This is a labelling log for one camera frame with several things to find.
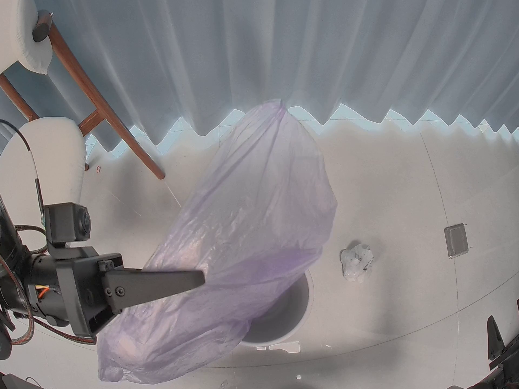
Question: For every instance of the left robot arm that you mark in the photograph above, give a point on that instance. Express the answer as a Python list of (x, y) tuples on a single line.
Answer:
[(12, 266)]

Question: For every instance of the purple plastic bag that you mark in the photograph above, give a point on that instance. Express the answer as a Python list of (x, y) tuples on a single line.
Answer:
[(251, 201)]

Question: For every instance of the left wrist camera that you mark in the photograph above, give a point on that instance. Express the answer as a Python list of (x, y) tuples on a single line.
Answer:
[(65, 225)]

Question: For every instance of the white padded wooden chair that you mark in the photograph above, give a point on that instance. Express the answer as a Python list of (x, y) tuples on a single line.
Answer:
[(40, 156)]

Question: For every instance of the blue-grey curtain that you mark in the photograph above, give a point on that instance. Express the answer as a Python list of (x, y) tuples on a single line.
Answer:
[(284, 35)]

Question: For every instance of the white trash bin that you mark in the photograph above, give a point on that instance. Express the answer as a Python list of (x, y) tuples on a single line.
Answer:
[(284, 310)]

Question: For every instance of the crumpled white paper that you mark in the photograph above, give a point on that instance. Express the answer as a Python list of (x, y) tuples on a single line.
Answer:
[(357, 261)]

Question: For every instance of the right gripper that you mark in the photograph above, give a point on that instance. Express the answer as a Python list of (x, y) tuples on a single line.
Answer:
[(509, 359)]

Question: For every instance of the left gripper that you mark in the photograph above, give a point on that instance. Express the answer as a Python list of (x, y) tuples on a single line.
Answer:
[(77, 286)]

